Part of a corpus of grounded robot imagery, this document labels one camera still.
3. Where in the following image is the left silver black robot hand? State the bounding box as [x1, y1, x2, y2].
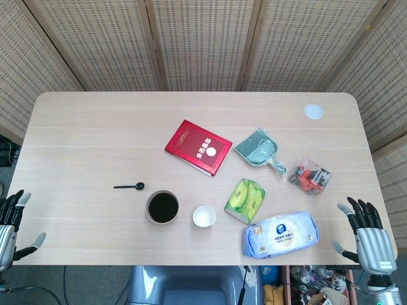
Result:
[0, 189, 47, 275]

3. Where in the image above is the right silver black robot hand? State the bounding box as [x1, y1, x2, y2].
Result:
[331, 196, 398, 276]

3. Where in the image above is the black plastic spoon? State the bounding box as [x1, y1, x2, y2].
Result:
[113, 182, 146, 191]

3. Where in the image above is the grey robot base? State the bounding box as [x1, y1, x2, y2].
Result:
[127, 265, 265, 305]

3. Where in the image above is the cup of black coffee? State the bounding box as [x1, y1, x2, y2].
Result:
[145, 189, 180, 226]

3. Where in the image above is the small white paper cup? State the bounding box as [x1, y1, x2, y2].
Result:
[192, 205, 217, 228]

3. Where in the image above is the red crate of clutter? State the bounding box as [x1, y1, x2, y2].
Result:
[281, 265, 359, 305]

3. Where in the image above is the blue white wet wipes pack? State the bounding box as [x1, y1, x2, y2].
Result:
[242, 211, 321, 259]

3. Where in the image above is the clear bag red black item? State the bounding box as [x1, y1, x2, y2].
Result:
[286, 156, 331, 198]

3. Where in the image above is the blue package under table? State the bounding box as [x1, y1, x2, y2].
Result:
[261, 265, 280, 285]

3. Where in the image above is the yellow cloth bag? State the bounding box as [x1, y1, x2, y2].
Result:
[263, 283, 286, 305]

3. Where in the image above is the white perforated round plate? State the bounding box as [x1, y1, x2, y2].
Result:
[244, 266, 257, 288]

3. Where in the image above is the green yellow snack pack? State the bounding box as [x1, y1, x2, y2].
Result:
[224, 178, 266, 225]

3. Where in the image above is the white round desk grommet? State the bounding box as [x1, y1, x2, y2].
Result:
[304, 104, 324, 121]

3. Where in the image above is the green dustpan brush set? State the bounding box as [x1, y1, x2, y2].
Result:
[233, 127, 287, 175]

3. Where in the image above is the red hardcover book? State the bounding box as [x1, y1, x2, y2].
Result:
[164, 119, 233, 177]

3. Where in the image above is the woven bamboo folding screen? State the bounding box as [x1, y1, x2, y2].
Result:
[0, 0, 407, 242]

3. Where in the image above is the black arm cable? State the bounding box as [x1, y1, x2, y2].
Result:
[0, 265, 69, 304]

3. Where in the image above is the black power strip with cables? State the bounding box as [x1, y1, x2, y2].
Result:
[0, 135, 20, 168]

